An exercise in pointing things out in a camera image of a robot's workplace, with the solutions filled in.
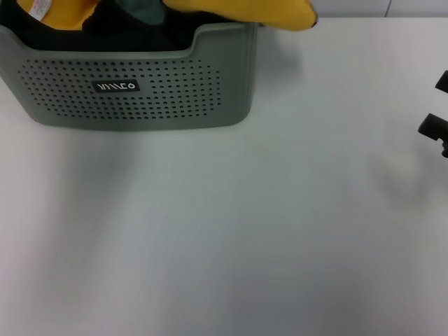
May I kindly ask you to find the yellow towel with black edge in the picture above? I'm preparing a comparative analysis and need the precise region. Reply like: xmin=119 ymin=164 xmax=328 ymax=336
xmin=163 ymin=0 xmax=319 ymax=33

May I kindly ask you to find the yellow towel with white label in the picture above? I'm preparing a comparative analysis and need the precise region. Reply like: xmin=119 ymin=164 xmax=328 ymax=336
xmin=15 ymin=0 xmax=101 ymax=32

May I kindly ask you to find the grey-green perforated storage box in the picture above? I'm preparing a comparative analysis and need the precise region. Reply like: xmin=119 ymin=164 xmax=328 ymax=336
xmin=0 ymin=19 xmax=260 ymax=133

